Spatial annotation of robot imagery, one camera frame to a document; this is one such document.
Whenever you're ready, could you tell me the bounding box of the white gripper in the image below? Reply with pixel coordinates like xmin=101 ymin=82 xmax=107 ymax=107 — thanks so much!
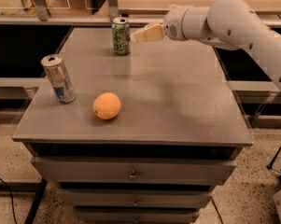
xmin=131 ymin=6 xmax=193 ymax=43

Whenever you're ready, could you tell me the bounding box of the green soda can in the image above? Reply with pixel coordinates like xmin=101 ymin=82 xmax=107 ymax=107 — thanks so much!
xmin=111 ymin=17 xmax=130 ymax=55

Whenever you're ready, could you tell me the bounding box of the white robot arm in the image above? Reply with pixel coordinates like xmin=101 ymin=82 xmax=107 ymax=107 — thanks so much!
xmin=131 ymin=0 xmax=281 ymax=90

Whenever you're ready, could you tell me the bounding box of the silver blue energy drink can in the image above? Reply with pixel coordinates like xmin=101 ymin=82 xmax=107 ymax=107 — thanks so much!
xmin=41 ymin=54 xmax=77 ymax=104

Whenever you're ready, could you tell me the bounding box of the orange fruit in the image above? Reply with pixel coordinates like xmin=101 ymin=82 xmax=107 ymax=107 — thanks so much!
xmin=92 ymin=92 xmax=121 ymax=120

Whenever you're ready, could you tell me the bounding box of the grey drawer cabinet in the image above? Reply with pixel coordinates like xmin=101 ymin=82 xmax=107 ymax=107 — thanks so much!
xmin=14 ymin=28 xmax=252 ymax=213

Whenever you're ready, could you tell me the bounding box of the top drawer with knob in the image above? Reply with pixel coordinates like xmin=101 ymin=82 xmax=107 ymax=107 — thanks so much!
xmin=31 ymin=157 xmax=236 ymax=185

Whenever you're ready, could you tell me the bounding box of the drawer with knob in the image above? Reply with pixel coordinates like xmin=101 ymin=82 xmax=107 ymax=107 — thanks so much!
xmin=58 ymin=189 xmax=212 ymax=209
xmin=31 ymin=157 xmax=236 ymax=185
xmin=74 ymin=208 xmax=199 ymax=224

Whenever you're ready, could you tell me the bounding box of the middle drawer with knob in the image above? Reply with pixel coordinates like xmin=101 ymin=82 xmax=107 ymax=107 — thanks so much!
xmin=58 ymin=189 xmax=212 ymax=209

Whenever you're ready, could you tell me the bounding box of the bottom drawer with knob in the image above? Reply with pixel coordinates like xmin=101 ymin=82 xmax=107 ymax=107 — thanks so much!
xmin=74 ymin=208 xmax=199 ymax=224

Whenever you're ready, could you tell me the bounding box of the metal railing frame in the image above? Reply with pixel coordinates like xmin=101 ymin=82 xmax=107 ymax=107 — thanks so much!
xmin=0 ymin=0 xmax=281 ymax=27

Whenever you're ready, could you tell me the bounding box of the black cable on floor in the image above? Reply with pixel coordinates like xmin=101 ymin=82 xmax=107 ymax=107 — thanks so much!
xmin=0 ymin=171 xmax=19 ymax=224

